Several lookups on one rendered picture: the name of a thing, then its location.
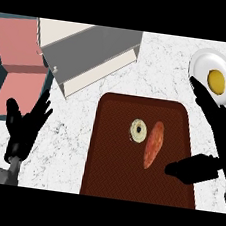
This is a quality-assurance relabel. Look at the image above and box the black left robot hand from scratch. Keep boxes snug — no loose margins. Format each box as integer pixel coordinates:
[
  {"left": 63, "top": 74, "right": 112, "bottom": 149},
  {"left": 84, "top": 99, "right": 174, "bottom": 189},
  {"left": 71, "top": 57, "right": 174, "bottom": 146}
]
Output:
[{"left": 0, "top": 83, "right": 56, "bottom": 170}]

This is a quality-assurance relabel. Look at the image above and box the orange sweet potato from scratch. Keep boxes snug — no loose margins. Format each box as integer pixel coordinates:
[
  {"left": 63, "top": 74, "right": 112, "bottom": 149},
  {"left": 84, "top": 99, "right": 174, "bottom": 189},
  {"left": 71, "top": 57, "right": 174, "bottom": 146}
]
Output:
[{"left": 141, "top": 119, "right": 167, "bottom": 172}]

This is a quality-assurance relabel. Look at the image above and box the yellow lemon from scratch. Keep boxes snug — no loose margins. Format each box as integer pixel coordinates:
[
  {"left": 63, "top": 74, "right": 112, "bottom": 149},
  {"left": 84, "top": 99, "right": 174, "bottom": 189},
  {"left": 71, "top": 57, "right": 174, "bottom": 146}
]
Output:
[{"left": 204, "top": 68, "right": 226, "bottom": 97}]

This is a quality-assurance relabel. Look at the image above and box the white round plate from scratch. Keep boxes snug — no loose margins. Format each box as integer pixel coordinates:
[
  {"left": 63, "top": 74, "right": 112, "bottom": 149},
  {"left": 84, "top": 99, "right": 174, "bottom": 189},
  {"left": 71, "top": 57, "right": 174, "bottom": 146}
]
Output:
[{"left": 182, "top": 46, "right": 226, "bottom": 113}]

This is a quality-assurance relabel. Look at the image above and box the grey white tiered shelf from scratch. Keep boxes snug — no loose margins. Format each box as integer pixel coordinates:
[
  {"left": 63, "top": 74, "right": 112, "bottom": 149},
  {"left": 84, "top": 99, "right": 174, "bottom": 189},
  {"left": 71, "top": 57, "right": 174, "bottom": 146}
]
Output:
[{"left": 27, "top": 17, "right": 144, "bottom": 108}]

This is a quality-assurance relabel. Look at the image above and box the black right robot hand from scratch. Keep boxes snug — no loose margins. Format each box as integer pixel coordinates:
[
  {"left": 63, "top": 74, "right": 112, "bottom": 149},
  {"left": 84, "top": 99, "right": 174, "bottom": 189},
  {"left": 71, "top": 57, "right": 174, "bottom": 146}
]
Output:
[{"left": 162, "top": 73, "right": 226, "bottom": 190}]

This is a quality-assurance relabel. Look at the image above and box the pale cupcake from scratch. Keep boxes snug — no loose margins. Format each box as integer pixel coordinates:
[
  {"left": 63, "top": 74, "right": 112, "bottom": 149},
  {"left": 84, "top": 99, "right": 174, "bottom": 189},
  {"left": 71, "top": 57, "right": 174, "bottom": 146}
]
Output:
[{"left": 127, "top": 117, "right": 149, "bottom": 146}]

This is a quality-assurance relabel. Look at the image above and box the pink teal-framed cabinet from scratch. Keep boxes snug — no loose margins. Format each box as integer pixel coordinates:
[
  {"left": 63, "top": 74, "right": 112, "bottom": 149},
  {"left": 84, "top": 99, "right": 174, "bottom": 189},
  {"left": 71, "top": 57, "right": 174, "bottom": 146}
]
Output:
[{"left": 0, "top": 12, "right": 62, "bottom": 129}]

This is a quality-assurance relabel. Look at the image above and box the brown rectangular tray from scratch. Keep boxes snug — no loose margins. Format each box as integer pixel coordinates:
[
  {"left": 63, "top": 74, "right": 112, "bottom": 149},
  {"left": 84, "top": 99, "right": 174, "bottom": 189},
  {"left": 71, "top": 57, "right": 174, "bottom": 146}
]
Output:
[{"left": 79, "top": 89, "right": 210, "bottom": 211}]

